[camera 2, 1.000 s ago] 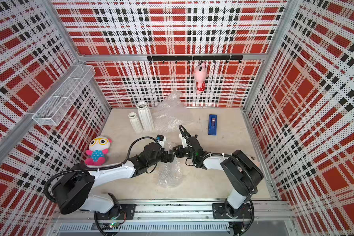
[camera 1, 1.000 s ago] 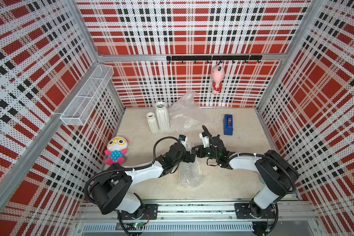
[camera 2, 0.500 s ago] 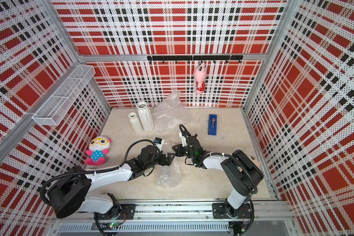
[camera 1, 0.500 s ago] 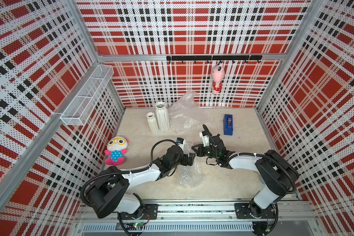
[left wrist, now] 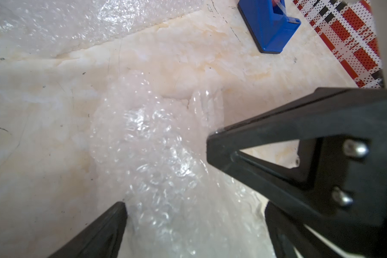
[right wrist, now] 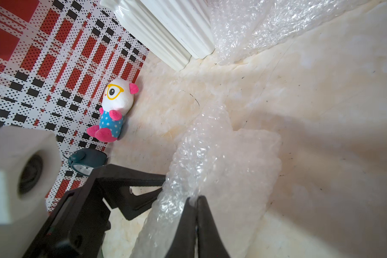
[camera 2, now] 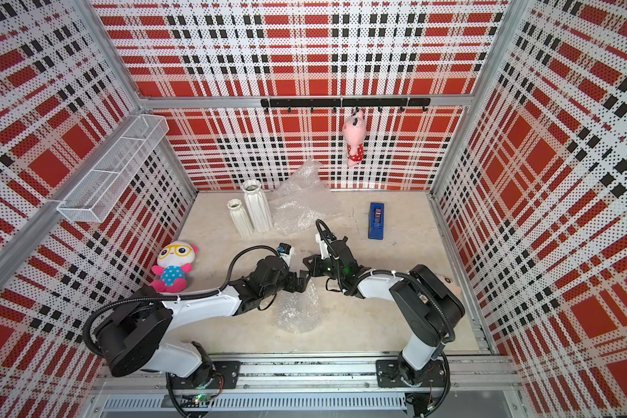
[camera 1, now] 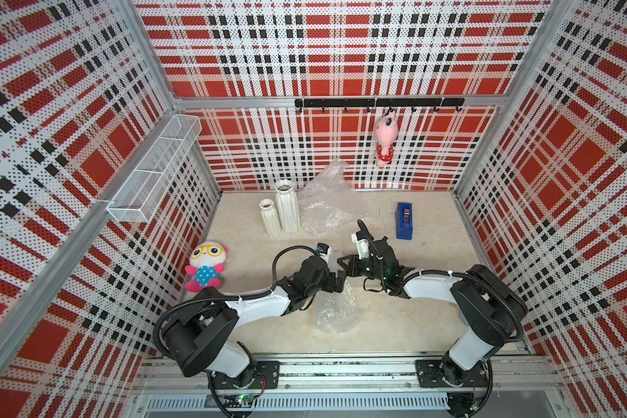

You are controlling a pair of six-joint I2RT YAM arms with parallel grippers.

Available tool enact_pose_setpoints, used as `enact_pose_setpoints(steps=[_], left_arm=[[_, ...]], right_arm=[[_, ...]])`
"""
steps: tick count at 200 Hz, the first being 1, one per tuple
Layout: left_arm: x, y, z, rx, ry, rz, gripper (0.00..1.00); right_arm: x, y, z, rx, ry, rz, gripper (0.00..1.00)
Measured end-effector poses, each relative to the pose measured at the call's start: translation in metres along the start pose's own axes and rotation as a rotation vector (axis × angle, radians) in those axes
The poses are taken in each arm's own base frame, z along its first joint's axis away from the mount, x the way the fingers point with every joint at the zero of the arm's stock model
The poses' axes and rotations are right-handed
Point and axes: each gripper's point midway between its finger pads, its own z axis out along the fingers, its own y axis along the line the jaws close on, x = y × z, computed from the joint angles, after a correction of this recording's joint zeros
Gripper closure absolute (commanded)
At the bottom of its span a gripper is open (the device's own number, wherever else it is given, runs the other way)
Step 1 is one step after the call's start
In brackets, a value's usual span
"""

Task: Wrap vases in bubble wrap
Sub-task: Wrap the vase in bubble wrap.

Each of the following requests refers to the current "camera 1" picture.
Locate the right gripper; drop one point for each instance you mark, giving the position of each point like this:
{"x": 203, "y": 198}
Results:
{"x": 351, "y": 270}

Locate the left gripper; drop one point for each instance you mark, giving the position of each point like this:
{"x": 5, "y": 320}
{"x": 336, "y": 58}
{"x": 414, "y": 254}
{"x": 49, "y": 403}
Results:
{"x": 340, "y": 281}

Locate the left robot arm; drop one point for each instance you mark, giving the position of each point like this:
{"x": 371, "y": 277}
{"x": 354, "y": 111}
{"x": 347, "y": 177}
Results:
{"x": 195, "y": 333}

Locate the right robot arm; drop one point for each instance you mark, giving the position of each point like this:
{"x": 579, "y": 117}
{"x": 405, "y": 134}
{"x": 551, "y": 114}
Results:
{"x": 493, "y": 313}

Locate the crumpled bubble wrap pile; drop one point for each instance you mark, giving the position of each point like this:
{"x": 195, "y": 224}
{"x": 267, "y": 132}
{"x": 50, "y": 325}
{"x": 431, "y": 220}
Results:
{"x": 329, "y": 201}

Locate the blue box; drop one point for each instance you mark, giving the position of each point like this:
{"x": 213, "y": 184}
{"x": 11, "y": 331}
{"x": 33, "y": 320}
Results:
{"x": 404, "y": 221}

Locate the short white ribbed vase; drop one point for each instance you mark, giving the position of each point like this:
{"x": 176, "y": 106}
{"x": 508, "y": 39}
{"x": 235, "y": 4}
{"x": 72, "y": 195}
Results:
{"x": 271, "y": 218}

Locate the tall white ribbed vase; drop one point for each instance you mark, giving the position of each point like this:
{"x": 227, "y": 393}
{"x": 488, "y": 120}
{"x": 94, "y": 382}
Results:
{"x": 287, "y": 206}

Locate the owl plush toy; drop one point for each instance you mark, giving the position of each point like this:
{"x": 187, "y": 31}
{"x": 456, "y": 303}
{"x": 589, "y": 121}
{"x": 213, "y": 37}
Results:
{"x": 205, "y": 264}

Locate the pink hanging plush toy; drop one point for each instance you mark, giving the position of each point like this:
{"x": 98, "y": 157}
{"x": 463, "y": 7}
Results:
{"x": 385, "y": 133}

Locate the black hook rail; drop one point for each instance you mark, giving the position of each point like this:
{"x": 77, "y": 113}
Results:
{"x": 434, "y": 103}

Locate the clear wall shelf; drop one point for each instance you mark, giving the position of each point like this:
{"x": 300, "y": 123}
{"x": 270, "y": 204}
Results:
{"x": 139, "y": 198}

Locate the metal base rail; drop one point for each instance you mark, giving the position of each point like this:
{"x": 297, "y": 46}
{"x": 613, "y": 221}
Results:
{"x": 358, "y": 385}

